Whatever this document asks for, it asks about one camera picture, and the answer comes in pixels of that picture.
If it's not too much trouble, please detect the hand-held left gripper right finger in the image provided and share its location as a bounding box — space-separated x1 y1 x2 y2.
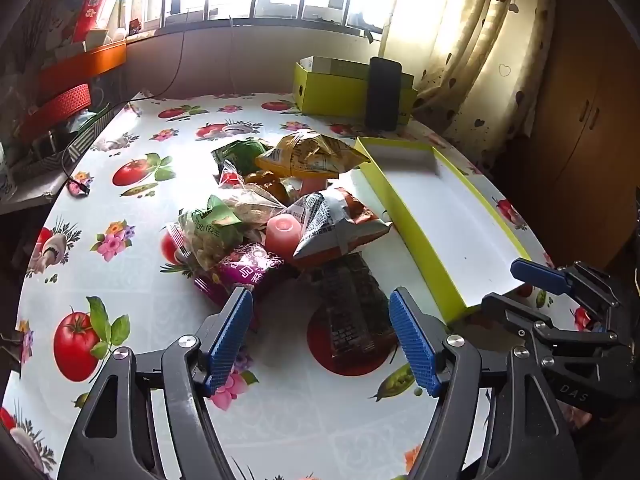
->
387 287 583 480

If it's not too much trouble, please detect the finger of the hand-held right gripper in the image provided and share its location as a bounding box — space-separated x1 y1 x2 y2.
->
510 258 623 318
481 294 551 346

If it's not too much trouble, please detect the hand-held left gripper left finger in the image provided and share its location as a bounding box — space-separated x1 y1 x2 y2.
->
57 286 256 480

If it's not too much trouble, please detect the dark snack packet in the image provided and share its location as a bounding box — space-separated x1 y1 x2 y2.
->
310 255 401 361

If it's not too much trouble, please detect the purple snack packet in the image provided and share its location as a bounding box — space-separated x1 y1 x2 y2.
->
194 242 286 308

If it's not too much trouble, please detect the clear peanut bag green label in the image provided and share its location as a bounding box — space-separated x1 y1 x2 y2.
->
167 182 290 273

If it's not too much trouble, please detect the yellow-green cardboard tray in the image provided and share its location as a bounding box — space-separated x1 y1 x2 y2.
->
354 136 533 325

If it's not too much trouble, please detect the pink jelly cup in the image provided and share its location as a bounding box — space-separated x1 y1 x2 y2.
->
264 213 303 256
295 175 331 198

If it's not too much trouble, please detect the white and orange snack bag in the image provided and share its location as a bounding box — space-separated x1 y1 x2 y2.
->
286 187 393 273

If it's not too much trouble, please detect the brown braised egg pack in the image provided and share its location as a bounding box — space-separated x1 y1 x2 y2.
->
244 170 296 206

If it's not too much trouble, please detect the small red snack packet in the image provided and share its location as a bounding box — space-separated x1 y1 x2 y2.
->
217 160 246 188

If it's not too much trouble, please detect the green snack bag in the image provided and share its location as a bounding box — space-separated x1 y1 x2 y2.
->
211 139 273 176

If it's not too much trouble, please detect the yellow snack bag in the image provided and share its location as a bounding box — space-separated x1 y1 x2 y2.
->
254 130 372 180

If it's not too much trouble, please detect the fruit print tablecloth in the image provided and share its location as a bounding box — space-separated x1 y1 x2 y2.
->
0 91 601 480

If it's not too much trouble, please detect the brown wooden wardrobe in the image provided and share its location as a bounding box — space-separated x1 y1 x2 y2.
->
490 0 640 271

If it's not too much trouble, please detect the cream heart print curtain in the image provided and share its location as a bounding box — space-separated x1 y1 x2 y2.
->
385 0 556 171

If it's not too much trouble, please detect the black smartphone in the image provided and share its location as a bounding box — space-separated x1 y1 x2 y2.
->
365 56 403 132

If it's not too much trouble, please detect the yellow-green cardboard box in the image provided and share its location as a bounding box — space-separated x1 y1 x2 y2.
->
292 56 418 128

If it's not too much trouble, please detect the white flat box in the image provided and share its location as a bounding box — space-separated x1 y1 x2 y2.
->
300 56 373 81

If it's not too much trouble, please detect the red woven basket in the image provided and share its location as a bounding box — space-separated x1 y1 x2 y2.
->
20 84 92 133

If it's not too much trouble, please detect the orange storage box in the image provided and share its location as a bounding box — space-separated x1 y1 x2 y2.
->
37 40 128 92

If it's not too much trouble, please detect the black cable with plug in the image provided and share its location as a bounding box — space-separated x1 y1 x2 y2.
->
60 102 131 197

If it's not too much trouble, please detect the thin dark hanging cable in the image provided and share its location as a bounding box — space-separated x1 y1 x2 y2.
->
150 25 186 98

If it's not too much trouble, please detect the thin white hanging cable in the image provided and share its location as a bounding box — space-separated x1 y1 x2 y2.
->
227 16 237 93

